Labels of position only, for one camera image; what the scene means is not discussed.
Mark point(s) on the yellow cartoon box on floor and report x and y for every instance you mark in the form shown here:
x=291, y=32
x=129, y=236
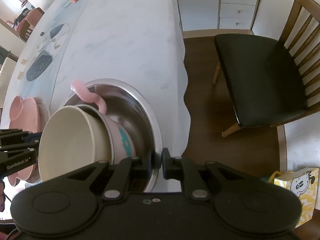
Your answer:
x=302, y=183

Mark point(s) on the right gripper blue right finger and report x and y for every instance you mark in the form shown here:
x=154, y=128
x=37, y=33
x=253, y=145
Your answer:
x=171, y=167

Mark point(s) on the large stainless steel bowl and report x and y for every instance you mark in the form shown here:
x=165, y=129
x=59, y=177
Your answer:
x=129, y=108

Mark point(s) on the wooden chair right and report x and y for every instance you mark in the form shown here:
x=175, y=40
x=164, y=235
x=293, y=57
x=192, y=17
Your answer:
x=264, y=82

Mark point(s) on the white sideboard cabinet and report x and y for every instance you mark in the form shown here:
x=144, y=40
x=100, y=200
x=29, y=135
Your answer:
x=203, y=18

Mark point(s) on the pink pot with steel insert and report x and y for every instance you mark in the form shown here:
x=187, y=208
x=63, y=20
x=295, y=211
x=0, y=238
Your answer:
x=121, y=143

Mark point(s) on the pink bear-shaped plate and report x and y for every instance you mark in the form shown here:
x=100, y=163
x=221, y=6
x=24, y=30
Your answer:
x=31, y=115

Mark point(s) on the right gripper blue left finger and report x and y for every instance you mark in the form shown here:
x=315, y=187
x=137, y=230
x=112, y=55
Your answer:
x=142, y=166

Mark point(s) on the beige coaster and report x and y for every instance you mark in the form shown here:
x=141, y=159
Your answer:
x=20, y=75
x=24, y=61

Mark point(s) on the person left hand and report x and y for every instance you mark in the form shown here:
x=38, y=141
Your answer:
x=2, y=196

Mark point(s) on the beige coaster far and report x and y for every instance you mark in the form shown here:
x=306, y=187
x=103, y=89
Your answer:
x=24, y=61

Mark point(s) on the wooden chair with pink towel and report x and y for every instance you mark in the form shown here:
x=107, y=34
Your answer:
x=25, y=28

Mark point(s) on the beige coaster near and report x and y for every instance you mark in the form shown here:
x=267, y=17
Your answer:
x=20, y=75

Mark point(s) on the cream round bowl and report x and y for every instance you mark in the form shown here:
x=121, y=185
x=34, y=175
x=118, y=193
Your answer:
x=71, y=140

